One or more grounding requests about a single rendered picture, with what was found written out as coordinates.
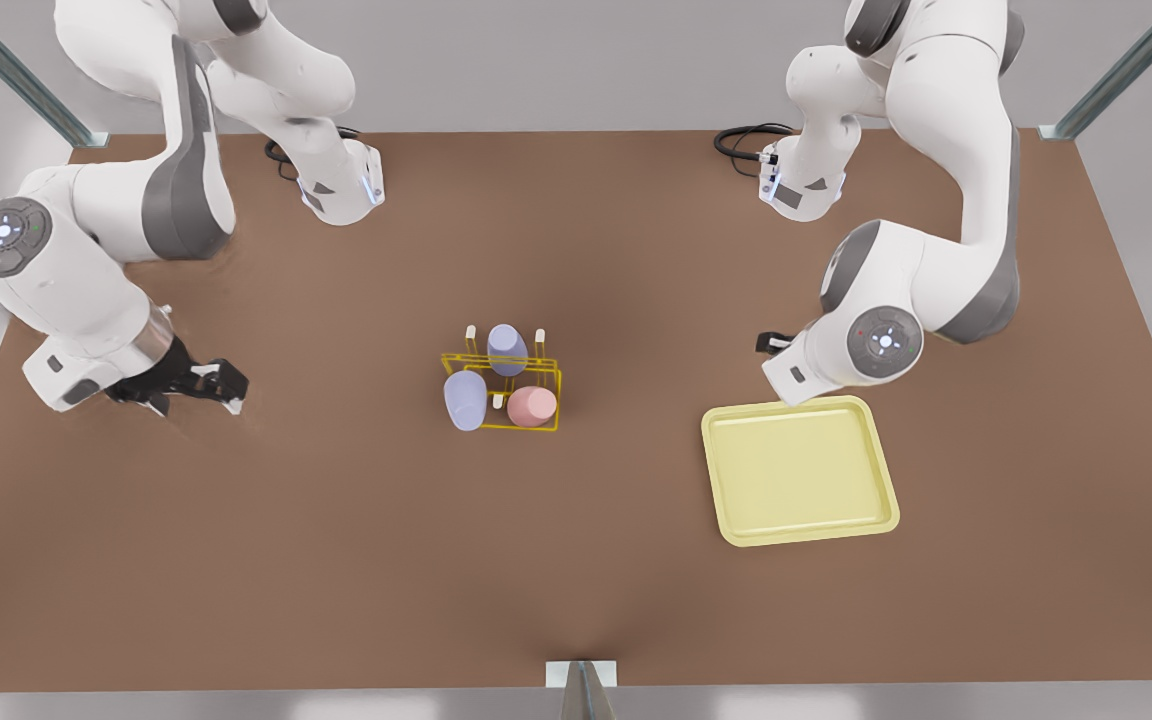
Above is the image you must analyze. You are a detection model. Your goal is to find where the pink cup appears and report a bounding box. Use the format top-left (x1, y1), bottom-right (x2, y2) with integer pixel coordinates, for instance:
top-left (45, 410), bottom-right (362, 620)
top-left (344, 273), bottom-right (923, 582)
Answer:
top-left (506, 385), bottom-right (559, 430)

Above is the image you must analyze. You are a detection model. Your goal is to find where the black cable loop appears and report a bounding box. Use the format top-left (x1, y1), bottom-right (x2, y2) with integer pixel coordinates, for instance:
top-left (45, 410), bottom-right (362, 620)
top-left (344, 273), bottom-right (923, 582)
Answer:
top-left (264, 125), bottom-right (363, 183)
top-left (713, 122), bottom-right (799, 179)

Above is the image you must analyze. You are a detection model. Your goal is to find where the purple cup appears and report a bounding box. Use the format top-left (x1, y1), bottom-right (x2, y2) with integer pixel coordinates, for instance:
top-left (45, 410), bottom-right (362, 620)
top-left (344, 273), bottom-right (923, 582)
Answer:
top-left (486, 323), bottom-right (530, 378)

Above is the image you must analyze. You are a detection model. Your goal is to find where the lavender cup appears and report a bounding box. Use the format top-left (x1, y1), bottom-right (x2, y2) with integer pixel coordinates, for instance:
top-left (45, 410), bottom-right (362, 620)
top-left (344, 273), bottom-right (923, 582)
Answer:
top-left (442, 370), bottom-right (490, 433)

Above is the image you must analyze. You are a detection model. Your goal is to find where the yellow wire cup rack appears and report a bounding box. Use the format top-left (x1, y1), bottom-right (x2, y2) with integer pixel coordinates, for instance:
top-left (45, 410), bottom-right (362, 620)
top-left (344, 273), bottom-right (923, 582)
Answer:
top-left (440, 323), bottom-right (564, 434)

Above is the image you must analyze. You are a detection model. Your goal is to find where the yellow tray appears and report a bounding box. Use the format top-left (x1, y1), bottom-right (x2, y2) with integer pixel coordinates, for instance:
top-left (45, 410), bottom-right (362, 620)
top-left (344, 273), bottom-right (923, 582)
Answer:
top-left (700, 394), bottom-right (902, 549)

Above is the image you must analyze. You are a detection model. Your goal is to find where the silver frame post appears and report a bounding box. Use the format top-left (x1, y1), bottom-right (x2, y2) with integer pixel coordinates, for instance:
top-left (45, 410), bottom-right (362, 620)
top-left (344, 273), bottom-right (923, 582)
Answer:
top-left (545, 659), bottom-right (619, 720)
top-left (1038, 0), bottom-right (1152, 142)
top-left (0, 0), bottom-right (109, 150)

